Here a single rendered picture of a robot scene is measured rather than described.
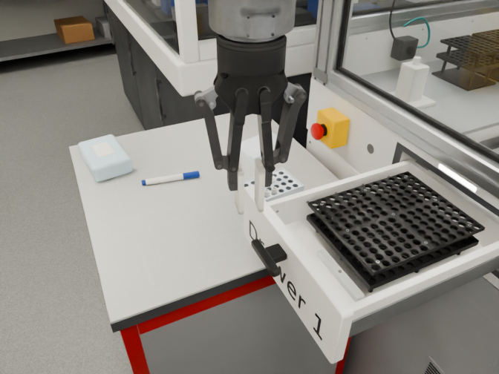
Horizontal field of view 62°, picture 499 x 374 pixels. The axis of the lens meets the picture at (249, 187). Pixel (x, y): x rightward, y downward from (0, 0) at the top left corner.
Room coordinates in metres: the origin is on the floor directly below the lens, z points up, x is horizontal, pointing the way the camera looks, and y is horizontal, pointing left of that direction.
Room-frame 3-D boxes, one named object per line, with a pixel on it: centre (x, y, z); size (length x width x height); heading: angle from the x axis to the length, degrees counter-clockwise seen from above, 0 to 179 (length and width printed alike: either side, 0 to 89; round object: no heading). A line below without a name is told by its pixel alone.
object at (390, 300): (0.53, -0.25, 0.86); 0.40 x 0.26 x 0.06; 115
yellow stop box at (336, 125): (0.87, -0.19, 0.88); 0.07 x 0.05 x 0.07; 25
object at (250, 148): (0.96, -0.03, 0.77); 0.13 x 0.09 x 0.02; 128
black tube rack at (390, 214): (0.52, -0.24, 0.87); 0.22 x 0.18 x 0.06; 115
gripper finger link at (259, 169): (0.45, -0.01, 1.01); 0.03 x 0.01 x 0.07; 11
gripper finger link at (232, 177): (0.44, 0.03, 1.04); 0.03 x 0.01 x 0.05; 101
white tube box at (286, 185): (0.75, -0.05, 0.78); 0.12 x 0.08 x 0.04; 121
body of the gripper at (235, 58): (0.45, 0.00, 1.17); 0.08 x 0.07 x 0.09; 101
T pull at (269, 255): (0.43, -0.03, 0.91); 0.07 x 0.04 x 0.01; 25
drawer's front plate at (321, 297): (0.44, -0.06, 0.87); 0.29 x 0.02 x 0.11; 25
